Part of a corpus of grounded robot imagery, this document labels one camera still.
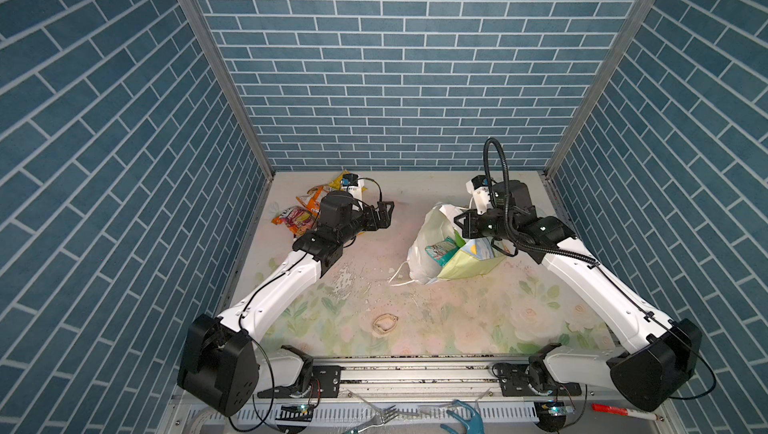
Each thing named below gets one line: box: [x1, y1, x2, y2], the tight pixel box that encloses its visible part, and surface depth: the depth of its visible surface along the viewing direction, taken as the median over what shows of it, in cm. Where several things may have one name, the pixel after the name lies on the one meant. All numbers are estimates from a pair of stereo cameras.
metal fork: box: [358, 404, 399, 433], surface depth 71 cm
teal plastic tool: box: [440, 399, 484, 434], surface depth 69 cm
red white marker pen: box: [591, 403, 664, 422], surface depth 71 cm
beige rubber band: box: [372, 313, 399, 335], surface depth 84 cm
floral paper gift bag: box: [408, 204, 507, 285], surface depth 79 cm
